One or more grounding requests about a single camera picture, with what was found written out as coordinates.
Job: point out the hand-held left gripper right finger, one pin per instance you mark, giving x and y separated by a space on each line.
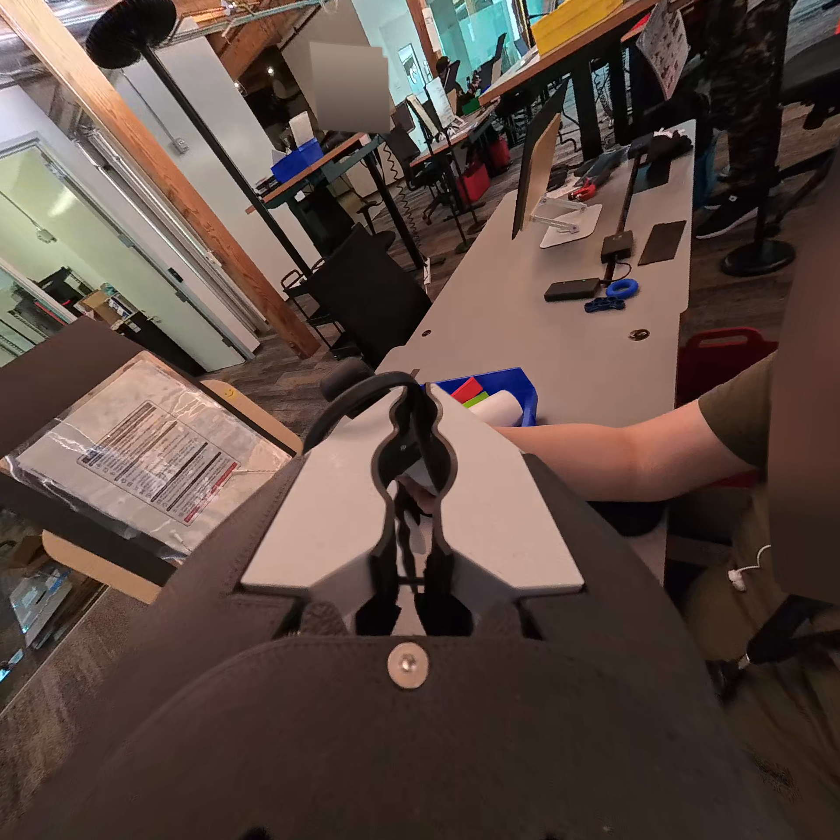
505 512

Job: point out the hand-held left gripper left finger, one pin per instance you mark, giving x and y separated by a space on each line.
315 512

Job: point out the blue plastic bin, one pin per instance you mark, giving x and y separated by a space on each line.
518 384
298 164

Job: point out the person's right forearm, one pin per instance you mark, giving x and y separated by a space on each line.
623 453

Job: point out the white foam roller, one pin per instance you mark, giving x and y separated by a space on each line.
502 407

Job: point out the black mesh cushion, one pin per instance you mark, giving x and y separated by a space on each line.
630 518

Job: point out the red flat block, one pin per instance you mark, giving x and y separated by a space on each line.
467 388

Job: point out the document board on white stand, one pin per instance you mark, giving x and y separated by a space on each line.
538 164
131 446

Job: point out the black office chair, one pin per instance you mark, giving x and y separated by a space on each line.
367 289

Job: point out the blue flat part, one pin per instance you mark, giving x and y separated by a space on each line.
604 304

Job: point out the flat black box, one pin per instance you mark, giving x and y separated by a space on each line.
572 289

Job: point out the red plastic crate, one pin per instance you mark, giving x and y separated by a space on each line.
712 371

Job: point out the small black box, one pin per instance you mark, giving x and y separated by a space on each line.
618 246

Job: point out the black flat pad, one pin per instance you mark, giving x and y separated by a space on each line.
663 243

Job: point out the black stanchion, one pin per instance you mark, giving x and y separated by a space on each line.
758 257

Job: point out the yellow plastic bin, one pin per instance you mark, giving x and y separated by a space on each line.
571 26

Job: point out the printed paper sheet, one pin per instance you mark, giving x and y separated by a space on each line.
663 46

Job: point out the black floor lamp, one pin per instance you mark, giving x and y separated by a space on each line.
131 26

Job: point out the wooden post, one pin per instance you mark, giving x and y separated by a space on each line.
164 170

